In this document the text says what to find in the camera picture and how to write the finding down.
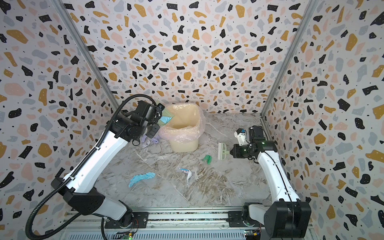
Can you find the teal paper scrap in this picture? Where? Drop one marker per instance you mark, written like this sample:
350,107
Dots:
137,178

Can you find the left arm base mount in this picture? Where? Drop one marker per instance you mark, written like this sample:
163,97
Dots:
134,220

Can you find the purple white paper scrap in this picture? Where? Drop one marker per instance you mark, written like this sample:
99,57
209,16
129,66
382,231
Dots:
145,141

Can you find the cream trash bin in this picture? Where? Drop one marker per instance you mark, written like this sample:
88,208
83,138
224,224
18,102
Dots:
184,129

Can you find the left aluminium corner post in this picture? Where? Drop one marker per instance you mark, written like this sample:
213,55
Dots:
65,16

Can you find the green hand brush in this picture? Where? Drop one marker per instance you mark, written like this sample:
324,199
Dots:
223,151

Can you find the right aluminium corner post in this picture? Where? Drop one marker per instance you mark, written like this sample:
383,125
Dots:
312,4

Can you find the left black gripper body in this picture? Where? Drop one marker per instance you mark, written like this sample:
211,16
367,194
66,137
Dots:
152,130

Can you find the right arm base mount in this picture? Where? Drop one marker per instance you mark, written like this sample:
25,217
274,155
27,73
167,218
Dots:
235,219

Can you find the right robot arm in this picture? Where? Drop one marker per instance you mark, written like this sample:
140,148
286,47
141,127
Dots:
287,216

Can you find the aluminium corner post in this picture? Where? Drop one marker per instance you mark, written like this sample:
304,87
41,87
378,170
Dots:
312,4
65,16

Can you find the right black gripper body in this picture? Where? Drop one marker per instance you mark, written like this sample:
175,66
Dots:
233,150

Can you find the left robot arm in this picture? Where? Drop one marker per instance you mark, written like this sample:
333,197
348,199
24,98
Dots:
80,192

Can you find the green plastic dustpan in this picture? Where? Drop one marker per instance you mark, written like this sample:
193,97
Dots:
167,113

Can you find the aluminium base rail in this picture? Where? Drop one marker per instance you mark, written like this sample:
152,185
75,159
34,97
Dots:
184,223

